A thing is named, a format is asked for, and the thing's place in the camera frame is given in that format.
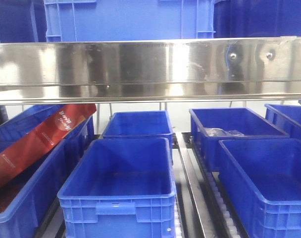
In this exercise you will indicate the clear plastic bag in bin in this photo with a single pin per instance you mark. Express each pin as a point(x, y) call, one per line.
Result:
point(218, 132)

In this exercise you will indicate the stainless steel shelf beam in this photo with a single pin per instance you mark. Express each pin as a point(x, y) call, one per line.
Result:
point(229, 69)

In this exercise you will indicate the steel roller track divider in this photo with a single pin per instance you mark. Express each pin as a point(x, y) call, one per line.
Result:
point(203, 209)

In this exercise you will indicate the blue bin back right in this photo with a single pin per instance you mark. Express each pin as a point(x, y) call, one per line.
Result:
point(251, 124)

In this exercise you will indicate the blue bin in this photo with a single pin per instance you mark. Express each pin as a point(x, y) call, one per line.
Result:
point(121, 188)
point(285, 117)
point(76, 142)
point(140, 124)
point(262, 178)
point(251, 124)
point(26, 199)

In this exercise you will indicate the red snack bag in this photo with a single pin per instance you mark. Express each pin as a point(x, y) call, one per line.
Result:
point(30, 148)

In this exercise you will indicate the blue bin front centre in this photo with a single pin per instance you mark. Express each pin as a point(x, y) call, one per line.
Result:
point(121, 188)

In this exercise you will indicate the blue bin front right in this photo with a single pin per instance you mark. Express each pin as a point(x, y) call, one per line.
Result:
point(262, 178)

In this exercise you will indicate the blue bin front left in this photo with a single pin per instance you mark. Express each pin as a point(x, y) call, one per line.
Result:
point(26, 199)

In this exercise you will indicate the blue bin back centre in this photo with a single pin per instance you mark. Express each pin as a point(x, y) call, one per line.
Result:
point(140, 124)

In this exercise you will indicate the blue bin far right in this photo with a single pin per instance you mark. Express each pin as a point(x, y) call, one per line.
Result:
point(285, 117)

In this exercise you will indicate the blue bin back left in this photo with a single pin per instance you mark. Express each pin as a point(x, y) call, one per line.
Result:
point(76, 142)

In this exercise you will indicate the dark blue crate upper right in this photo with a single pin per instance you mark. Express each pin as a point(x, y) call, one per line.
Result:
point(257, 18)

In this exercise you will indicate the large blue crate upper shelf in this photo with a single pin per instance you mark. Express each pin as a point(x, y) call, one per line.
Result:
point(128, 20)

